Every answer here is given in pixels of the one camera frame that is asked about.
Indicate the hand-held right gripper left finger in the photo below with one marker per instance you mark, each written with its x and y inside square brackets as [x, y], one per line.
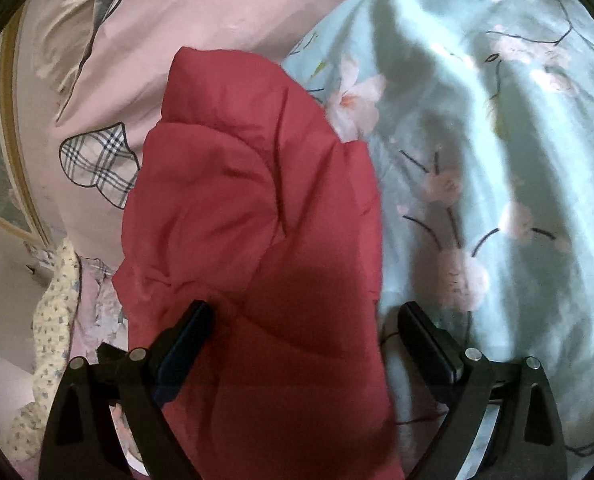
[184, 355]

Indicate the gold trimmed headboard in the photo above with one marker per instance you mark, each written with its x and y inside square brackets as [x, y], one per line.
[17, 160]

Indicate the red quilted coat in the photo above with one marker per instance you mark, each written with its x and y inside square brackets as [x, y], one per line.
[252, 210]

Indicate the white floral ruffled cloth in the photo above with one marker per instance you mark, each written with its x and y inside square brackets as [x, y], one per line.
[97, 305]

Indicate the light blue floral blanket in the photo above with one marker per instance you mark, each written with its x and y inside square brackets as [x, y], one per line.
[477, 135]

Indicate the pink plaid-patch pillow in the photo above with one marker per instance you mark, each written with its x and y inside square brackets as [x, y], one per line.
[177, 10]

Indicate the yellow floral cloth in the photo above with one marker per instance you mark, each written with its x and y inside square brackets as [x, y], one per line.
[52, 320]

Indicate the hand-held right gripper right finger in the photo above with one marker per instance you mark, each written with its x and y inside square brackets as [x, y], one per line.
[427, 345]

